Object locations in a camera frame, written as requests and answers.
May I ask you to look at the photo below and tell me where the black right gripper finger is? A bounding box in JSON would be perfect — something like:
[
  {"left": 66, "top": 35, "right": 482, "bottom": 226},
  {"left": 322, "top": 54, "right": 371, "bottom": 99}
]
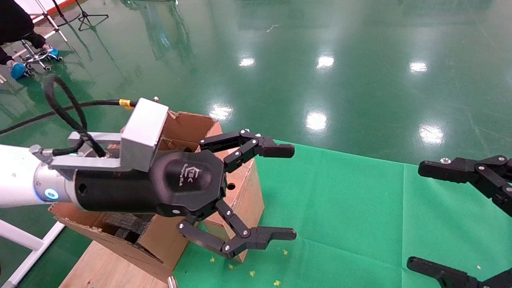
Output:
[
  {"left": 418, "top": 155, "right": 512, "bottom": 216},
  {"left": 407, "top": 256, "right": 512, "bottom": 288}
]

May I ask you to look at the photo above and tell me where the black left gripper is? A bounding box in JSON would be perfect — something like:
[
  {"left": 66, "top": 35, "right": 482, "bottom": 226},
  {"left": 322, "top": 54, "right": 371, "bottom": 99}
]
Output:
[{"left": 74, "top": 129, "right": 297, "bottom": 259}]

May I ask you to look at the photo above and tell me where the small brown cardboard box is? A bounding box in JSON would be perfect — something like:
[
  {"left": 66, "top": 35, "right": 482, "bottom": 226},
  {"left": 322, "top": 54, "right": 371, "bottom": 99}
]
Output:
[{"left": 196, "top": 146, "right": 265, "bottom": 263}]

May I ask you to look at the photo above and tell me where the large open cardboard carton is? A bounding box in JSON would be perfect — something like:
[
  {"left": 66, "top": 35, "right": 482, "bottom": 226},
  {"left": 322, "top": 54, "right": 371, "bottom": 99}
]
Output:
[{"left": 48, "top": 111, "right": 224, "bottom": 282}]

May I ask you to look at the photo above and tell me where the green cloth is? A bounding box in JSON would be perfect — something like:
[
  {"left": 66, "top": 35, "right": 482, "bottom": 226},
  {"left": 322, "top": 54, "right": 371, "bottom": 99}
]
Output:
[{"left": 173, "top": 138, "right": 512, "bottom": 288}]

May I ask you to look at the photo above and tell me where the black foam block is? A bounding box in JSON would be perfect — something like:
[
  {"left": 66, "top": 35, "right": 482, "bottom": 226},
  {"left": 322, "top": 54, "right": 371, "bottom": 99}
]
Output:
[{"left": 105, "top": 212, "right": 154, "bottom": 244}]

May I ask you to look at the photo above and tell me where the black tripod stand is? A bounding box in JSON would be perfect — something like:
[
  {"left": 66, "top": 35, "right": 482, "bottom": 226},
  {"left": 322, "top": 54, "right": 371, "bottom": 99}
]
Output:
[{"left": 76, "top": 0, "right": 109, "bottom": 32}]

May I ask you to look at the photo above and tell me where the black round base stand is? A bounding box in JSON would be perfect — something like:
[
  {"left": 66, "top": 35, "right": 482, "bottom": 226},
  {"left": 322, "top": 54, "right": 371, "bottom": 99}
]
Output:
[{"left": 48, "top": 0, "right": 80, "bottom": 27}]

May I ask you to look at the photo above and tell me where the chrome wheeled stool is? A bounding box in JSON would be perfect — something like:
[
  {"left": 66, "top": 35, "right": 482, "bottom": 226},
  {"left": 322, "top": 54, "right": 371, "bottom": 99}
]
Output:
[{"left": 20, "top": 40, "right": 64, "bottom": 72}]

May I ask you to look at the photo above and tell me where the person in black clothes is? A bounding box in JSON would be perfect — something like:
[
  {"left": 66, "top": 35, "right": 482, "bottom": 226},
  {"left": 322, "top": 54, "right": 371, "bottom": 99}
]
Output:
[{"left": 0, "top": 0, "right": 46, "bottom": 66}]

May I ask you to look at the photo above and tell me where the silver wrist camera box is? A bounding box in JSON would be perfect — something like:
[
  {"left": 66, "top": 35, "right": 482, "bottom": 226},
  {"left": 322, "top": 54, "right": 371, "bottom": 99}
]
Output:
[{"left": 50, "top": 97, "right": 169, "bottom": 172}]

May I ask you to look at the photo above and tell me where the black cable with yellow tag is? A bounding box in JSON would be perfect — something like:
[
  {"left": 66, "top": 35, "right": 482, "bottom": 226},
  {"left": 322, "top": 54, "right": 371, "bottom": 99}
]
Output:
[{"left": 0, "top": 75, "right": 138, "bottom": 158}]

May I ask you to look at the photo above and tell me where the white pipe frame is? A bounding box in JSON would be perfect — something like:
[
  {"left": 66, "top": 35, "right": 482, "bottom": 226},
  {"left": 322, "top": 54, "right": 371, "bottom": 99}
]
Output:
[{"left": 0, "top": 219, "right": 65, "bottom": 288}]

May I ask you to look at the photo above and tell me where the white metal stand frame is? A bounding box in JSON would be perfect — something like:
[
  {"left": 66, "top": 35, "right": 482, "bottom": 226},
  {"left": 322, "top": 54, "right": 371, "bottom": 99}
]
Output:
[{"left": 24, "top": 0, "right": 68, "bottom": 42}]

